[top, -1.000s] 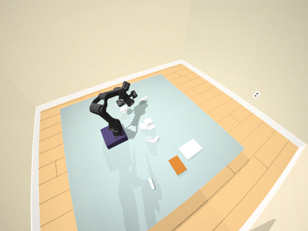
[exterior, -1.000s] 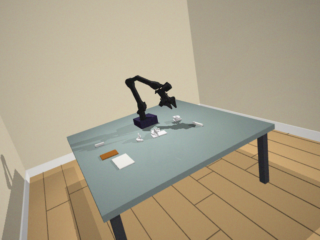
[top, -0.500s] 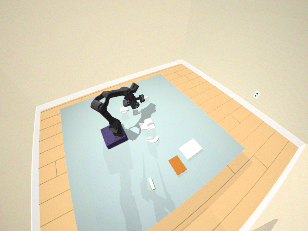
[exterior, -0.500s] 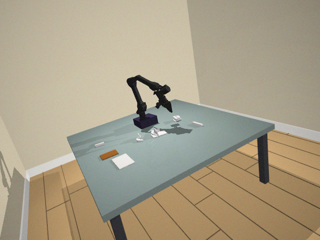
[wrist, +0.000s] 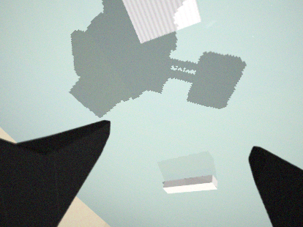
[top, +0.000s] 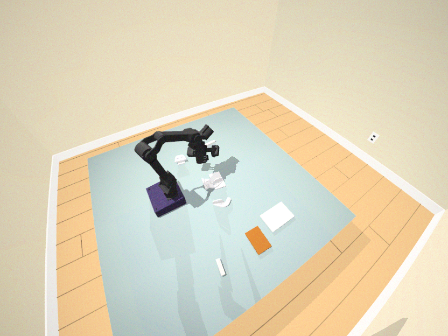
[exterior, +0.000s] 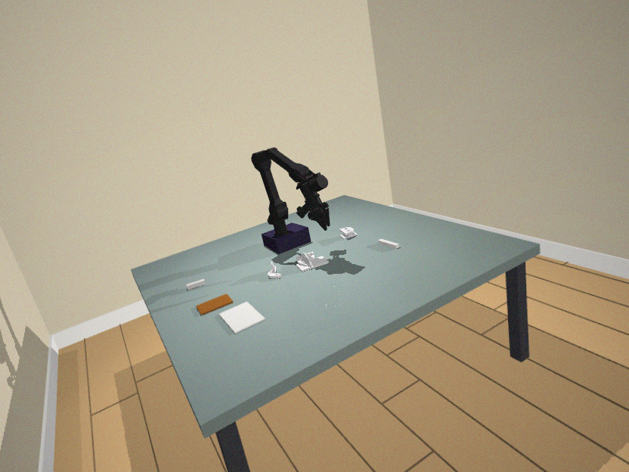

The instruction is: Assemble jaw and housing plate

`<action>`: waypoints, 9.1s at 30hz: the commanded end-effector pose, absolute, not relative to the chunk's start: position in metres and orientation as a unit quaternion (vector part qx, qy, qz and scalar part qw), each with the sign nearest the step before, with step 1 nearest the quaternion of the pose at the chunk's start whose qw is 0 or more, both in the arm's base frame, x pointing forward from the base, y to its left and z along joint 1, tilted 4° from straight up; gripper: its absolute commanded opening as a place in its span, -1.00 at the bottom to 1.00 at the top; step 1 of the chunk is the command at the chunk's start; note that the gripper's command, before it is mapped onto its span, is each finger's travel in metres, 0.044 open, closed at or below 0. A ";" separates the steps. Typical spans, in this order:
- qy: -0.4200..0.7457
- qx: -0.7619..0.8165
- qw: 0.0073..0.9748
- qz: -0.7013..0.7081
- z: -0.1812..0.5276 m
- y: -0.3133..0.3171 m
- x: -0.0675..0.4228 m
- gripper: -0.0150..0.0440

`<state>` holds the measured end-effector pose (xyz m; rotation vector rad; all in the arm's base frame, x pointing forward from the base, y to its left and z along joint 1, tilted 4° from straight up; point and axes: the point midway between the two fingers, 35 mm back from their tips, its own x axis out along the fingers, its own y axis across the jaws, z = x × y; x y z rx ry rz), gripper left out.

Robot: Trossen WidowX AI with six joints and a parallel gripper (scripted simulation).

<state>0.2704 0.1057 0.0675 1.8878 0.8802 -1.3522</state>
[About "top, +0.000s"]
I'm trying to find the white flat rectangular plate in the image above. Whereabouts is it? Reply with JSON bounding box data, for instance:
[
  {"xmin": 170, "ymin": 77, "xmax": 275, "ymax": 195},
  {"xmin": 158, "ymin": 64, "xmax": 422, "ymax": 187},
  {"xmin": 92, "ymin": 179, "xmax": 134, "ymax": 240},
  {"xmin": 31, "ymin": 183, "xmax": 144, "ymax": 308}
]
[{"xmin": 260, "ymin": 202, "xmax": 294, "ymax": 232}]

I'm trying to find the orange flat rectangular plate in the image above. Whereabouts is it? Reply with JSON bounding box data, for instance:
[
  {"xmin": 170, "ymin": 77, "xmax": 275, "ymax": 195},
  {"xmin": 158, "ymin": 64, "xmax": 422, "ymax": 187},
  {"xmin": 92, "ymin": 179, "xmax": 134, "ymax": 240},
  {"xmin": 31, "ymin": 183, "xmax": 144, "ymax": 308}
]
[{"xmin": 245, "ymin": 226, "xmax": 271, "ymax": 255}]

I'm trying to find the white flat bar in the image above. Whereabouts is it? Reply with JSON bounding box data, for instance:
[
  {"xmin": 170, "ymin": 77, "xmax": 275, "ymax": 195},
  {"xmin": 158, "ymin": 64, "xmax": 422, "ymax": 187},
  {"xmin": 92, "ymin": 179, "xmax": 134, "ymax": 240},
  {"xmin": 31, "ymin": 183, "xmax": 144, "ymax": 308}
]
[{"xmin": 216, "ymin": 258, "xmax": 225, "ymax": 276}]

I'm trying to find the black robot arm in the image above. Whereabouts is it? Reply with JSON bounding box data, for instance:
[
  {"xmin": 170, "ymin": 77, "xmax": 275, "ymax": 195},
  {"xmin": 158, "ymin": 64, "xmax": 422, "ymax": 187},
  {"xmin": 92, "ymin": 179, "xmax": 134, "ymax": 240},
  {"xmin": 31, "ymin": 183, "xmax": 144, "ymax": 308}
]
[{"xmin": 134, "ymin": 124, "xmax": 214, "ymax": 201}]

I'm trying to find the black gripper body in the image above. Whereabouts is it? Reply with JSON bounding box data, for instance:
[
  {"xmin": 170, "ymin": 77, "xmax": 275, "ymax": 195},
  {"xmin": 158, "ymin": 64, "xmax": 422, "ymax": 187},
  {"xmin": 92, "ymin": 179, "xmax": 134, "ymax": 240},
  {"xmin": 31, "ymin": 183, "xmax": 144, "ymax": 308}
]
[{"xmin": 187, "ymin": 141, "xmax": 220, "ymax": 157}]

